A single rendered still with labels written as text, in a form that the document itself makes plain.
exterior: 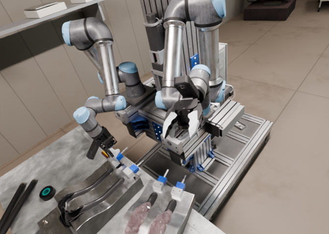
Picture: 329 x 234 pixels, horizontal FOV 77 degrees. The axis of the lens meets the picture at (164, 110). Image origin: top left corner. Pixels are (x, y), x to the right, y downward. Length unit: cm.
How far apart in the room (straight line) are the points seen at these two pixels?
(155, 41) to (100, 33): 30
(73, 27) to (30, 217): 106
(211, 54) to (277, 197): 152
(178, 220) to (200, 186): 87
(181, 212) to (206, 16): 86
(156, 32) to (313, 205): 181
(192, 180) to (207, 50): 126
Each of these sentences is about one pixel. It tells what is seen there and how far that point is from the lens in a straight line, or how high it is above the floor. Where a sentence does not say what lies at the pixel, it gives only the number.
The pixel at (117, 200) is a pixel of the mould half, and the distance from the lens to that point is 117.
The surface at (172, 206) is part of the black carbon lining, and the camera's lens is 111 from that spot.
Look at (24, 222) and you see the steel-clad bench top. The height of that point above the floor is 80.
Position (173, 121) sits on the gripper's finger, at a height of 145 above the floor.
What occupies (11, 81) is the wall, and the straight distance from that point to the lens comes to 314.
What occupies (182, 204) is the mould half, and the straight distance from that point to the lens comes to 110.
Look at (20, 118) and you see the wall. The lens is 329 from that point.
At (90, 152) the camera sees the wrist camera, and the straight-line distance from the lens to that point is 117.
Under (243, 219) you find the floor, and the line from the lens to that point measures 202.
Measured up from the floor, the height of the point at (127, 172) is 92.
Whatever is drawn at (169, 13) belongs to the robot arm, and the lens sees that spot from 92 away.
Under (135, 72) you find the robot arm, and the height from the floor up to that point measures 121.
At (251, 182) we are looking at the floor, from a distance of 219.
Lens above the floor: 183
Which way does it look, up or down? 37 degrees down
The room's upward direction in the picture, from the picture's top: 13 degrees counter-clockwise
